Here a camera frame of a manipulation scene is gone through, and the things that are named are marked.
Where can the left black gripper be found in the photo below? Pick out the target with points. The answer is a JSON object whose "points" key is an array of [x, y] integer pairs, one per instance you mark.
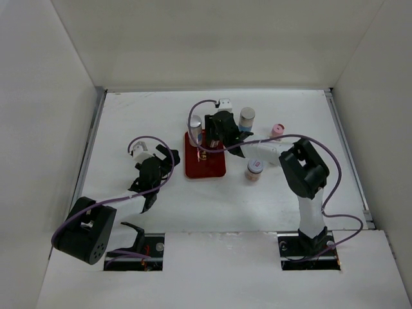
{"points": [[167, 162]]}

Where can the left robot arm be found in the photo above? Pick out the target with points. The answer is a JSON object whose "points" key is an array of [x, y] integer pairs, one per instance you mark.
{"points": [[85, 233]]}

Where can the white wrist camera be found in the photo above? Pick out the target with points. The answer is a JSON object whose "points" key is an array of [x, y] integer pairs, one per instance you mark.
{"points": [[224, 104], [140, 152]]}

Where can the pink cap shaker bottle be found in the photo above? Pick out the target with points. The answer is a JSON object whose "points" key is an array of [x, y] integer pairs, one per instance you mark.
{"points": [[277, 130]]}

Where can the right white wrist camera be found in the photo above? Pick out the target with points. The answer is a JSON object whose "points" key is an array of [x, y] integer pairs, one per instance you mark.
{"points": [[224, 104]]}

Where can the short jar white lid red logo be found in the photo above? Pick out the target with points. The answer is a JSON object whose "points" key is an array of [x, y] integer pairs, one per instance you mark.
{"points": [[254, 169]]}

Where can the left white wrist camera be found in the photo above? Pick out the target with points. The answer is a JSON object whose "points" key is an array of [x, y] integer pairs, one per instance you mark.
{"points": [[140, 152]]}

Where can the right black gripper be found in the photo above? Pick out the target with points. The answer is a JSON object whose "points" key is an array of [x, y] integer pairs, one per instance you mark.
{"points": [[209, 124]]}

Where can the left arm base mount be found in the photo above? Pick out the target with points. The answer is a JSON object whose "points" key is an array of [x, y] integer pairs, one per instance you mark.
{"points": [[130, 248]]}

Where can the red rectangular tray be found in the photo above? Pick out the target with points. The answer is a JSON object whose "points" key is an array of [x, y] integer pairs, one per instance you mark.
{"points": [[199, 164]]}

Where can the tall jar silver lid blue label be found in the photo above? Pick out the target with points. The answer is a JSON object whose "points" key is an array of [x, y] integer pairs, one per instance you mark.
{"points": [[246, 119]]}

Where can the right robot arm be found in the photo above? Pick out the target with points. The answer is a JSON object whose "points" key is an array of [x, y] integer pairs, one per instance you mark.
{"points": [[304, 170]]}

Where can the tall jar silver lid white beads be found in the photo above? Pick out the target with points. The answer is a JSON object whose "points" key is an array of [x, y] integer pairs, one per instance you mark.
{"points": [[196, 131]]}

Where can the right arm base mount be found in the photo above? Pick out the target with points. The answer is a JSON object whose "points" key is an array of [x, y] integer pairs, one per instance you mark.
{"points": [[296, 256]]}

